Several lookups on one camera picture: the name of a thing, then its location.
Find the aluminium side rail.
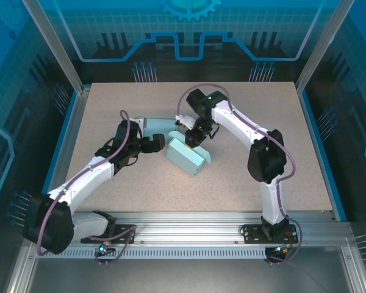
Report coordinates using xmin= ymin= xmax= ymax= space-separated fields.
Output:
xmin=39 ymin=87 xmax=91 ymax=222

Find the slotted cable duct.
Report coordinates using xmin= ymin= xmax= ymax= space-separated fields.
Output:
xmin=36 ymin=247 xmax=268 ymax=259

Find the blue table edge strip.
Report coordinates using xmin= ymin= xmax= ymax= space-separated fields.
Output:
xmin=298 ymin=90 xmax=349 ymax=223
xmin=32 ymin=90 xmax=84 ymax=222

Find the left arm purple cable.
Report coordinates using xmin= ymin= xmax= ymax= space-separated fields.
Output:
xmin=36 ymin=109 xmax=141 ymax=267

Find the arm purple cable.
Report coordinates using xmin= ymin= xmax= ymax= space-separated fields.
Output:
xmin=36 ymin=109 xmax=141 ymax=267
xmin=176 ymin=82 xmax=303 ymax=267

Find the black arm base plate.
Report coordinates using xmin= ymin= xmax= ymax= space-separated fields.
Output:
xmin=81 ymin=224 xmax=137 ymax=245
xmin=242 ymin=224 xmax=300 ymax=245

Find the light blue paper box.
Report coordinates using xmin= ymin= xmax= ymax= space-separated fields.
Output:
xmin=142 ymin=117 xmax=179 ymax=137
xmin=165 ymin=130 xmax=213 ymax=177

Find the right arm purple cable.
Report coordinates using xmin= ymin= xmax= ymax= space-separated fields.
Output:
xmin=176 ymin=82 xmax=303 ymax=267

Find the aluminium frame post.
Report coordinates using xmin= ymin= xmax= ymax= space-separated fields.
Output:
xmin=21 ymin=0 xmax=92 ymax=96
xmin=295 ymin=0 xmax=357 ymax=94

